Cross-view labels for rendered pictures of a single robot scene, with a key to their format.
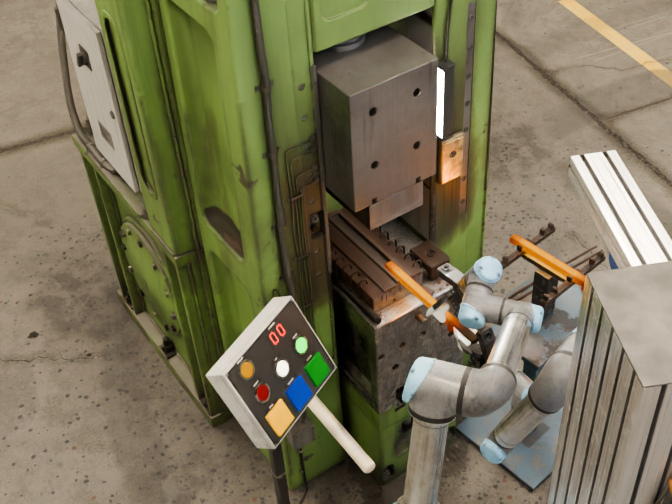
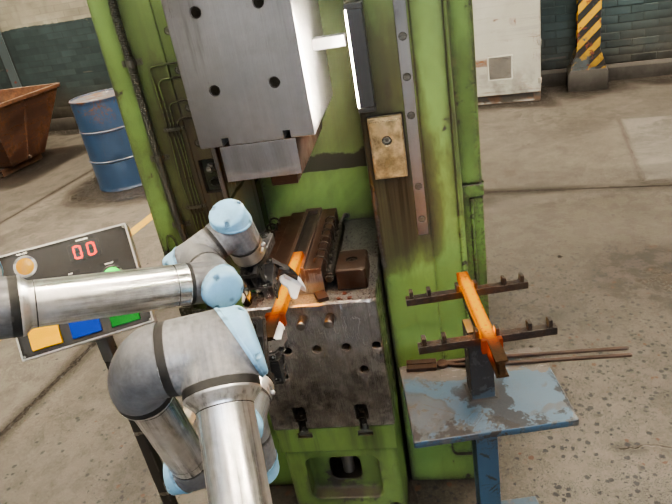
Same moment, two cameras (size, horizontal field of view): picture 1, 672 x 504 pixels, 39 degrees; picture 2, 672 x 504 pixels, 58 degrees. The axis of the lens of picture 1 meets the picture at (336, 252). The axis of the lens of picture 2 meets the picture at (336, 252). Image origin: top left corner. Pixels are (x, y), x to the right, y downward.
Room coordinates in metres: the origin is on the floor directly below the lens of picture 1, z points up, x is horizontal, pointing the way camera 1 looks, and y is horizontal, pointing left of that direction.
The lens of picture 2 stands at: (1.16, -1.30, 1.76)
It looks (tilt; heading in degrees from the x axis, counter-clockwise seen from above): 26 degrees down; 42
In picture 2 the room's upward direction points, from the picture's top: 10 degrees counter-clockwise
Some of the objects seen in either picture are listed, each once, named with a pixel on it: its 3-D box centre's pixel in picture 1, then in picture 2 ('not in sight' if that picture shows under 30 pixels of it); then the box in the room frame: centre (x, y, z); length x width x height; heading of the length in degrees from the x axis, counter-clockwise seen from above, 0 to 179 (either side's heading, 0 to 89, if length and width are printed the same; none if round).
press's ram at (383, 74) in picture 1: (364, 100); (273, 44); (2.38, -0.12, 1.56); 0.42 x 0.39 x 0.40; 31
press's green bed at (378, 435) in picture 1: (377, 383); (351, 421); (2.40, -0.12, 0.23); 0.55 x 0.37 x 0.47; 31
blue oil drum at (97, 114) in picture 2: not in sight; (114, 139); (4.34, 4.16, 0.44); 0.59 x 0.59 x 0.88
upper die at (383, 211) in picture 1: (356, 171); (276, 136); (2.36, -0.08, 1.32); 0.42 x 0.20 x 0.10; 31
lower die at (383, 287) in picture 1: (360, 255); (299, 248); (2.36, -0.08, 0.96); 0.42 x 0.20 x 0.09; 31
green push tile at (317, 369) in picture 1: (316, 369); (122, 309); (1.83, 0.08, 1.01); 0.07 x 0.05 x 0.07; 146
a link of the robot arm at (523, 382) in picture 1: (526, 393); (246, 418); (1.70, -0.51, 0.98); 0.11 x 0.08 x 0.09; 31
